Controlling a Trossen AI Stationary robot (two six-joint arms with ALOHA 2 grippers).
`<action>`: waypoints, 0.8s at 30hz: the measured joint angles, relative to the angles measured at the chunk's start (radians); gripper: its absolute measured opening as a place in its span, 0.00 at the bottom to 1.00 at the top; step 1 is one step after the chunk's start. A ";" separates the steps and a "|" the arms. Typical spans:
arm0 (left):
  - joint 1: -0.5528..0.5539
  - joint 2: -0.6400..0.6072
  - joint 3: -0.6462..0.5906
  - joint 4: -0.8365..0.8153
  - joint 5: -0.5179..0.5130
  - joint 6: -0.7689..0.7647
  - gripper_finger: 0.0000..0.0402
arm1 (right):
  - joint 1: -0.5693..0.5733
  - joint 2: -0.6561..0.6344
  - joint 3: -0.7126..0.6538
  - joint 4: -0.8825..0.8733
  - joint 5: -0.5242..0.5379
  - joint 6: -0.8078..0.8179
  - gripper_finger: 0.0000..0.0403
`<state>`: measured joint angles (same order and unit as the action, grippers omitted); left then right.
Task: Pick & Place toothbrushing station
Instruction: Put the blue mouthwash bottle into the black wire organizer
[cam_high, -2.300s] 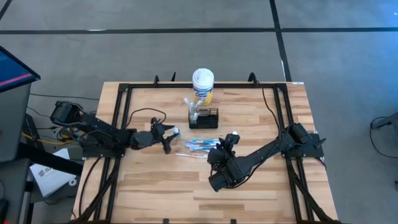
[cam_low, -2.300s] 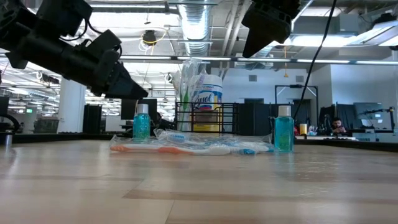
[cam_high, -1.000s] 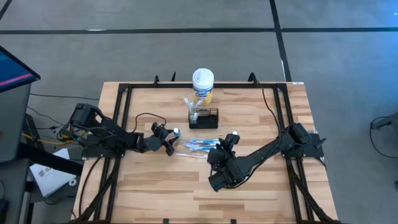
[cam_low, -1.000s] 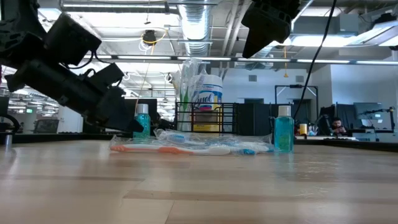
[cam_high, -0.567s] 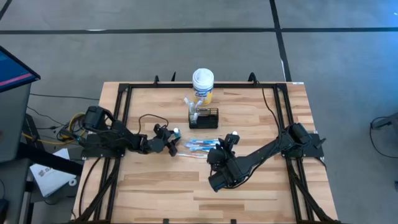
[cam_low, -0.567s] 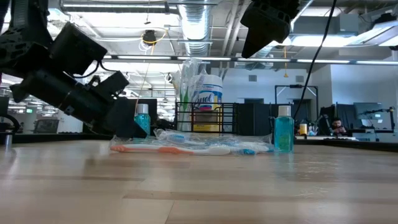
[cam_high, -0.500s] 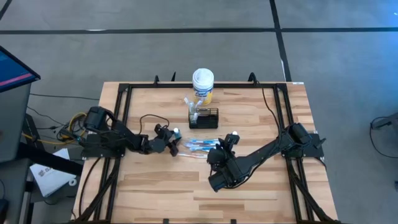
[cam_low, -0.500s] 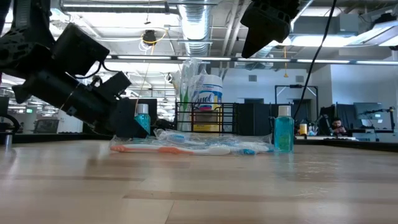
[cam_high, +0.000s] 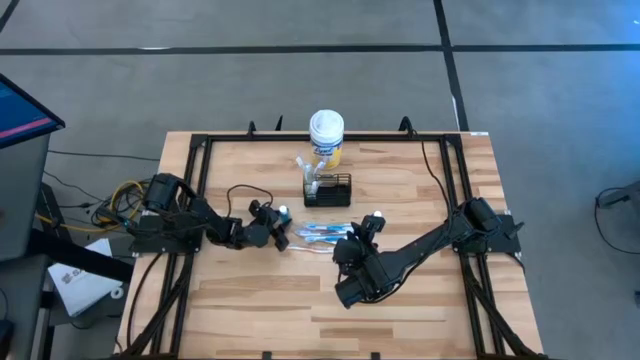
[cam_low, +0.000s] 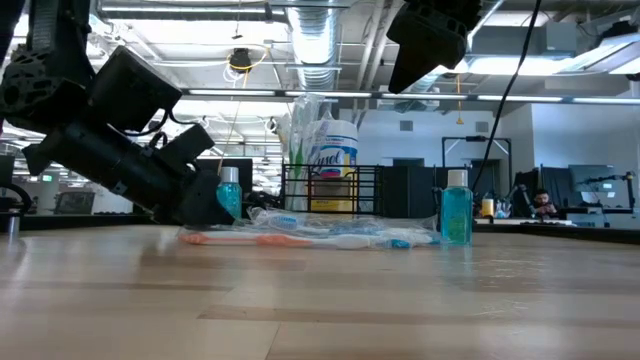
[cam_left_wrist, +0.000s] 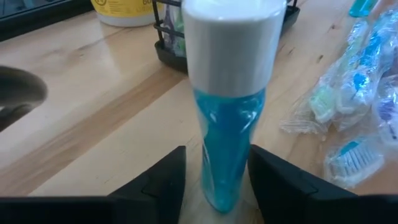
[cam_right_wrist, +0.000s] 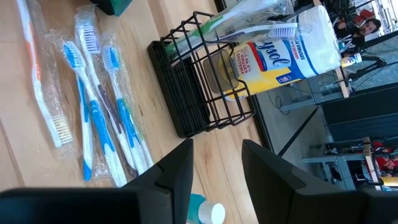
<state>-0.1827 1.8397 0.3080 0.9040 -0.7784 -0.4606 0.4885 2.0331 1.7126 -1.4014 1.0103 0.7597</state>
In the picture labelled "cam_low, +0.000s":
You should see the white Lysol wipes canister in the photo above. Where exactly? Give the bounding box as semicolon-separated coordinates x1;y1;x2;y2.
312;119;359;213

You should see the black computer monitor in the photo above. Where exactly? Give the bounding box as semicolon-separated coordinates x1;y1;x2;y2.
197;158;254;194

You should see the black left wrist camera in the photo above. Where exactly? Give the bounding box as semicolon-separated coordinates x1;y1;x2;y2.
87;45;184;135

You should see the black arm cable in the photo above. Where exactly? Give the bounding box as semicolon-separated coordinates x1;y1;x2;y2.
469;0;544;194
119;107;176;139

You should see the dark desk monitor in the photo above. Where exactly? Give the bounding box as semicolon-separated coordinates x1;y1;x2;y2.
568;163;619;206

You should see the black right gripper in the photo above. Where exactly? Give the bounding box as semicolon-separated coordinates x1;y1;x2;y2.
387;0;484;96

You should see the silver spiral ventilation duct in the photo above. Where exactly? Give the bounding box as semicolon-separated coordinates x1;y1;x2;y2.
285;0;347;121

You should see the black ceiling cable reel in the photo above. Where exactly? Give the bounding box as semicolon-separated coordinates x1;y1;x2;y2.
228;47;254;75

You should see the dark mesh chair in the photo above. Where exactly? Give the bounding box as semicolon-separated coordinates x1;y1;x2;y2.
53;191;96;216

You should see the teal mouthwash bottle white cap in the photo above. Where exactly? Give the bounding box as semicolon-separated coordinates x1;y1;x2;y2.
215;166;243;221
440;169;475;246

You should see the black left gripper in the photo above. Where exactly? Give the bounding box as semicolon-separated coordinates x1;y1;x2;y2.
22;119;237;227

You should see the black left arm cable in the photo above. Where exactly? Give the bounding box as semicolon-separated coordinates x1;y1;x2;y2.
119;107;176;139

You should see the long ceiling light strip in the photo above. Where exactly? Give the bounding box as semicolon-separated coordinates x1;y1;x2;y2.
182;87;640;105

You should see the black partition panel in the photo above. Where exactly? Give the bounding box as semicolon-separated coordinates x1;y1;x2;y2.
374;164;474;217

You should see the orange white toothbrush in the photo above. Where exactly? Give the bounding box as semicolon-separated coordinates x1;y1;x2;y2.
178;230;374;250

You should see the person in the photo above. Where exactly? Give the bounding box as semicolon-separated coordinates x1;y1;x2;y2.
530;188;559;219

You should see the black aluminium table frame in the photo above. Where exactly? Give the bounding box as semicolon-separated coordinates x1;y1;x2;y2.
0;212;640;246

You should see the black metal stand frame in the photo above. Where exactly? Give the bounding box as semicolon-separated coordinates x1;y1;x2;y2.
441;135;513;211

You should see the black wire caddy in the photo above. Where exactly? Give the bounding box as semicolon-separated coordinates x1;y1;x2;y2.
281;163;382;216

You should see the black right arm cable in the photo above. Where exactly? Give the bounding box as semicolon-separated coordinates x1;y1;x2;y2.
469;0;544;194

